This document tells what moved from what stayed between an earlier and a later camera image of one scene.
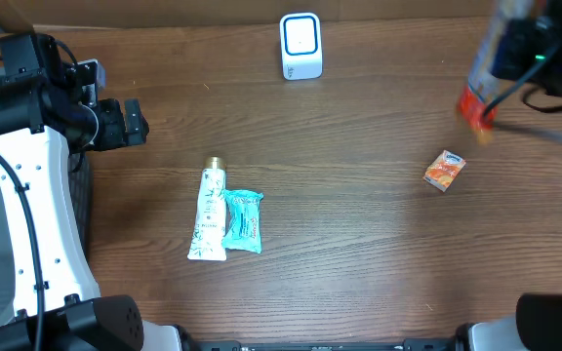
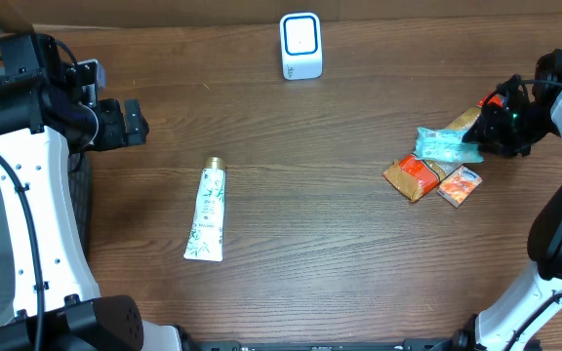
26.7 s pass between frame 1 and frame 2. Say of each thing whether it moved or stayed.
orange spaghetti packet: moved
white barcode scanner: stayed
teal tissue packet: moved
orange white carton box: moved
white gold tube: stayed
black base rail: stayed
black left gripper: stayed
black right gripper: moved
